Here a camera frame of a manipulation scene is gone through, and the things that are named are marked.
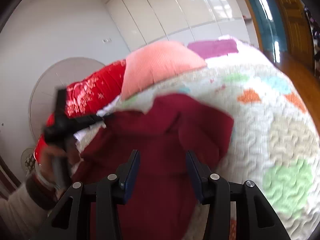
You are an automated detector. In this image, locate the dark red knit sweater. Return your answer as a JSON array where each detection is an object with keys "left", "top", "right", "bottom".
[{"left": 73, "top": 94, "right": 234, "bottom": 239}]

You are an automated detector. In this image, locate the white sleeve left forearm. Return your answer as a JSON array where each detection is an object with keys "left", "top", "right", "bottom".
[{"left": 1, "top": 173, "right": 57, "bottom": 239}]

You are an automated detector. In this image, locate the person left hand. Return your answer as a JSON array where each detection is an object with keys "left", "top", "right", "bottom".
[{"left": 37, "top": 143, "right": 81, "bottom": 183}]

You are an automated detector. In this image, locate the white fleece blanket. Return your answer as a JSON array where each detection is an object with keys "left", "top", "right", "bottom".
[{"left": 74, "top": 95, "right": 120, "bottom": 152}]

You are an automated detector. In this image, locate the red floral quilted duvet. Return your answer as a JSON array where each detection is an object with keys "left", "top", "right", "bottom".
[{"left": 34, "top": 60, "right": 127, "bottom": 165}]

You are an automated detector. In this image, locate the round beige headboard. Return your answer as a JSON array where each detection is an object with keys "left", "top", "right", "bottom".
[{"left": 29, "top": 57, "right": 104, "bottom": 141}]

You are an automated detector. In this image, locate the heart pattern quilted bedspread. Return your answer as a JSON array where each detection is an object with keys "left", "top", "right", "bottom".
[{"left": 75, "top": 37, "right": 320, "bottom": 240}]

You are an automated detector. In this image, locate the purple cloth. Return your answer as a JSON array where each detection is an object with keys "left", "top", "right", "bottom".
[{"left": 187, "top": 39, "right": 239, "bottom": 59}]

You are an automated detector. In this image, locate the white wardrobe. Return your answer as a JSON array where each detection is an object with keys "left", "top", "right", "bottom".
[{"left": 102, "top": 0, "right": 250, "bottom": 51}]

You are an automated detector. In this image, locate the wooden door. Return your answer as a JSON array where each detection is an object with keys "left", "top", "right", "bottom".
[{"left": 275, "top": 0, "right": 315, "bottom": 70}]

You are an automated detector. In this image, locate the cluttered shelf rack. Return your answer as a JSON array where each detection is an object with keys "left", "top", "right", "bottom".
[{"left": 304, "top": 6, "right": 319, "bottom": 79}]

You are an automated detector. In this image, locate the white wall switch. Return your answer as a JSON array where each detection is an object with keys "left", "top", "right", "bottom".
[{"left": 103, "top": 38, "right": 112, "bottom": 43}]

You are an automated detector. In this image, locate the pink corduroy pillow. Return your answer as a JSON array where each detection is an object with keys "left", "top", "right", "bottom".
[{"left": 121, "top": 41, "right": 207, "bottom": 100}]

